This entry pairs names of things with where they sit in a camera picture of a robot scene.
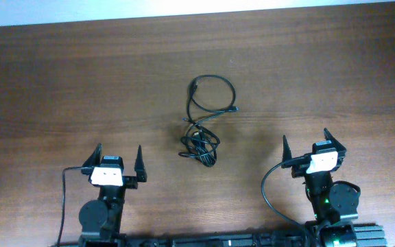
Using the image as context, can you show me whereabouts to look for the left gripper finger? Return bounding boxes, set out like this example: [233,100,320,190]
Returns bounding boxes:
[81,143,102,175]
[134,145,147,183]

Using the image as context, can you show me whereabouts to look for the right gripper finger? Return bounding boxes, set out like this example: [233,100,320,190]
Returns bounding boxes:
[281,135,292,168]
[324,128,347,161]

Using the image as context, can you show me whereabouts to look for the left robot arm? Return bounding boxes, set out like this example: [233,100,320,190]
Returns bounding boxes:
[78,144,147,246]

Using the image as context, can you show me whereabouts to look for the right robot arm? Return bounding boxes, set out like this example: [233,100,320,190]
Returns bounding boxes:
[281,129,361,246]

